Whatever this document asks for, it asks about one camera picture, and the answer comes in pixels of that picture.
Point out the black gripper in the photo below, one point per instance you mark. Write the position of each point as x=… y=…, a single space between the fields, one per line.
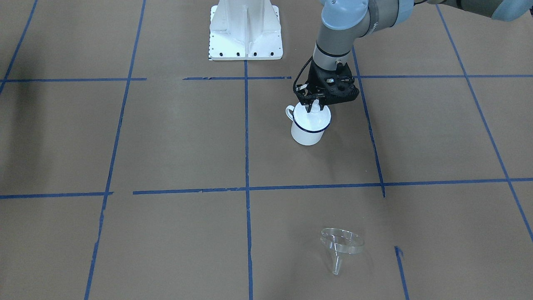
x=312 y=81

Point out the white mug lid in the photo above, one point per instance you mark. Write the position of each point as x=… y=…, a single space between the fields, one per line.
x=313 y=122

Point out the clear plastic funnel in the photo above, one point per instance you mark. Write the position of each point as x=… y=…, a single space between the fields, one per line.
x=341 y=244

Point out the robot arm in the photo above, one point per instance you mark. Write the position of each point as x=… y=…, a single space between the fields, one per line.
x=344 y=21

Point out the white enamel mug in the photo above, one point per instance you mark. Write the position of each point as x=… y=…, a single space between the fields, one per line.
x=300 y=136

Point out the white camera stand base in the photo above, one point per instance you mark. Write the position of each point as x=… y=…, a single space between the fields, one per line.
x=245 y=30

